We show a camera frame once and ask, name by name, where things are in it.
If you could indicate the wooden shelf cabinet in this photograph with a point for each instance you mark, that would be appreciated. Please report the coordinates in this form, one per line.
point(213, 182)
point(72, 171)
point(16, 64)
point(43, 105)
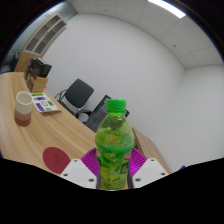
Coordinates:
point(45, 35)

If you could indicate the printed white leaflet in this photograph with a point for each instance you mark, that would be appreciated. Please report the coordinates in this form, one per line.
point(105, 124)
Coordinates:
point(45, 103)

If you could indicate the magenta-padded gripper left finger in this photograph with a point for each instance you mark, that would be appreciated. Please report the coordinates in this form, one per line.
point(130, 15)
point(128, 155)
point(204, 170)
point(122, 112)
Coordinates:
point(78, 171)

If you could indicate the white and brown cup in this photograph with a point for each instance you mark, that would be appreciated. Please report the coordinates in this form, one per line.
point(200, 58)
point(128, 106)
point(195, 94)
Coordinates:
point(23, 108)

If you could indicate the green drink bottle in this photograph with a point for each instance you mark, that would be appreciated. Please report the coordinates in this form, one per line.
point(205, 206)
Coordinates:
point(114, 150)

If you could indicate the grey mesh office chair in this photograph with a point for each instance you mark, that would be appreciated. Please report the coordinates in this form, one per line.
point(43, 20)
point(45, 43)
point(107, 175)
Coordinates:
point(95, 116)

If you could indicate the ceiling light panel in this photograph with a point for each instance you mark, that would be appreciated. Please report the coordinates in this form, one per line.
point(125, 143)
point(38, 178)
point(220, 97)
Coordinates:
point(166, 8)

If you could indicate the black visitor chair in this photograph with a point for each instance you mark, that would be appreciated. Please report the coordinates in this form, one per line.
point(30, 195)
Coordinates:
point(79, 91)

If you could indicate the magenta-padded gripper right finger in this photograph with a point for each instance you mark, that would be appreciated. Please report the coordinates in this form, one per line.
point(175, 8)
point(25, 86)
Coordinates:
point(150, 171)

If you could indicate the black printed carton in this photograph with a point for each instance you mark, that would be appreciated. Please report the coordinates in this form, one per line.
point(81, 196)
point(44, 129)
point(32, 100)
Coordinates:
point(40, 68)

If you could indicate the wooden side desk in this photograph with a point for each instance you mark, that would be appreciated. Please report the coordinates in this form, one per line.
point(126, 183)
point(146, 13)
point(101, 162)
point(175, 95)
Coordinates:
point(146, 146)

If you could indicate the flat round red coaster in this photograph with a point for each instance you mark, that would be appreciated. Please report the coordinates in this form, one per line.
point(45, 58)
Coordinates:
point(56, 160)

